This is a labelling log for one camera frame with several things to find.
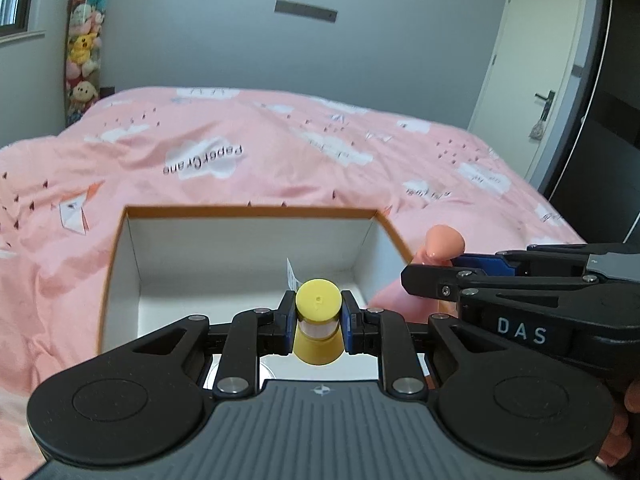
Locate person's right hand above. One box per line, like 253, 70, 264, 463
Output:
597, 377, 640, 468

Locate yellow capped bottle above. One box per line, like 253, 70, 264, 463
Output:
292, 280, 346, 366

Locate orange cardboard box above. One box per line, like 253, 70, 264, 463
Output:
96, 204, 416, 396

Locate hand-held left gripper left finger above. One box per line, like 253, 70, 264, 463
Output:
102, 292, 299, 398

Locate peach plastic toy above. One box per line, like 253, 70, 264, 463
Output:
417, 224, 467, 267

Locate dark wall panel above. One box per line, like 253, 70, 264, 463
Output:
274, 0, 338, 24

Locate white door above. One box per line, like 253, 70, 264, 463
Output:
467, 0, 586, 151

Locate hanging column of plush toys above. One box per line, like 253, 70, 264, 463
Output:
64, 0, 113, 128

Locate pink cloud print blanket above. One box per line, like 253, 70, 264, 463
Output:
0, 86, 588, 461

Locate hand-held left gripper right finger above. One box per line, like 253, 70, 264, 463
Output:
340, 291, 506, 396

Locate black door handle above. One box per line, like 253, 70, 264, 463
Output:
535, 90, 557, 121

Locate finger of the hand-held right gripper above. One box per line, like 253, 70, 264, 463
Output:
456, 243, 621, 277
401, 264, 591, 301

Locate dark wardrobe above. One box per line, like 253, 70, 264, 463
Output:
542, 0, 640, 246

